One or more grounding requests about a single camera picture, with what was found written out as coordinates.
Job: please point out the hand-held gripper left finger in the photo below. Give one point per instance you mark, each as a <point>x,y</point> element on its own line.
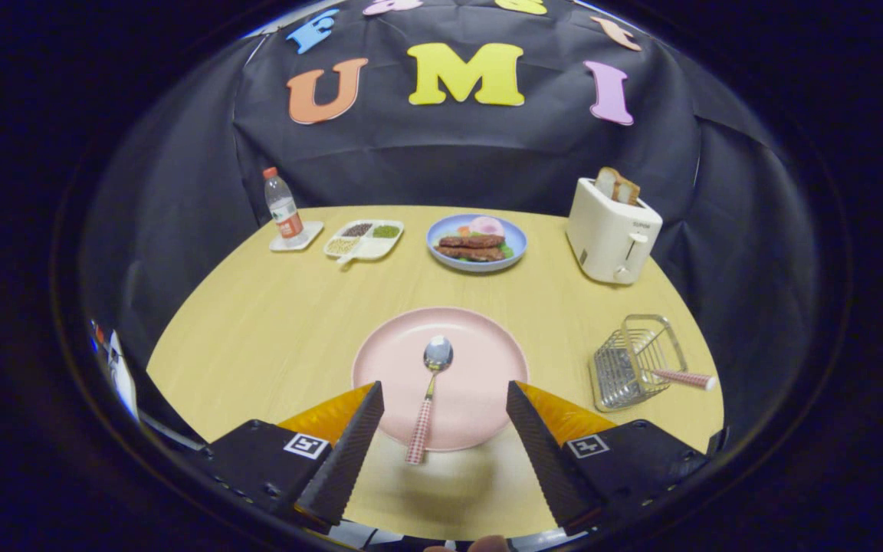
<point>338,475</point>

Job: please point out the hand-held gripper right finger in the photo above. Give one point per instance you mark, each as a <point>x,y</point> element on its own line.
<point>553,471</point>

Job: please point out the pink plate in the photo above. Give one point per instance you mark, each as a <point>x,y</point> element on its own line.
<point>480,368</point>

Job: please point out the green lettuce leaf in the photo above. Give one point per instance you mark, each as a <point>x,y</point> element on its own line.
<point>507,251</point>

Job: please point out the white divided condiment tray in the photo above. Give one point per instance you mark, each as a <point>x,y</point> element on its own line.
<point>369,247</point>

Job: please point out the brown meat slice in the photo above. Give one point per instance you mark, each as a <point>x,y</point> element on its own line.
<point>472,241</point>
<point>472,253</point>

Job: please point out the white flat panel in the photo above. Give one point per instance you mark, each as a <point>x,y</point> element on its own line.
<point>121,376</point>

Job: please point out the white toaster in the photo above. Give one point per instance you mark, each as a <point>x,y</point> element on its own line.
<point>606,238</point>

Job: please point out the small white square coaster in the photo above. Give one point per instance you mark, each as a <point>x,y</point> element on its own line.
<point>313,230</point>

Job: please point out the pink ham slice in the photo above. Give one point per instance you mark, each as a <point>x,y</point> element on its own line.
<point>486,225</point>

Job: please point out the blue plate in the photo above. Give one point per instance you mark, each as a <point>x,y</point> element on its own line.
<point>441,230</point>

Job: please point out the plastic bottle with red cap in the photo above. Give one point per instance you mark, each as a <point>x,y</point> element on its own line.
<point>284,211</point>

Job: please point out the toast slice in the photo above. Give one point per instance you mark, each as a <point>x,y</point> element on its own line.
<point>629,193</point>
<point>607,184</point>

